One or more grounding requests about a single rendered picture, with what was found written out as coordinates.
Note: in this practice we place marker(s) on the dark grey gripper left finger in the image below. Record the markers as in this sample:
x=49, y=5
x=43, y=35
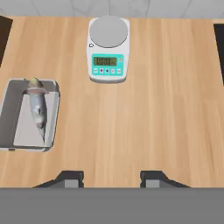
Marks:
x=71, y=176

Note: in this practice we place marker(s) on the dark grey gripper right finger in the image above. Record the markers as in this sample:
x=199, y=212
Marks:
x=152, y=176

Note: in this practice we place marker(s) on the grey meat container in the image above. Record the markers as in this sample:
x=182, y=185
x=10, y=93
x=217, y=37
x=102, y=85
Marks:
x=17, y=122

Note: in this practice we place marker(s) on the grey fish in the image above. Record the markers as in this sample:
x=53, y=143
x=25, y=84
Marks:
x=38, y=105

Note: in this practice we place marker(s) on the white kitchen scale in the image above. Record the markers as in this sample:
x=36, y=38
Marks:
x=108, y=49

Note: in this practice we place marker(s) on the black appliance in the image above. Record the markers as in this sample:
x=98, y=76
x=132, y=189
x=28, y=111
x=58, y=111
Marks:
x=220, y=43

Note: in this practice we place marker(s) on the dark brown cabinet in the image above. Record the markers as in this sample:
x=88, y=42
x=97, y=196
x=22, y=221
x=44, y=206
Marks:
x=4, y=36

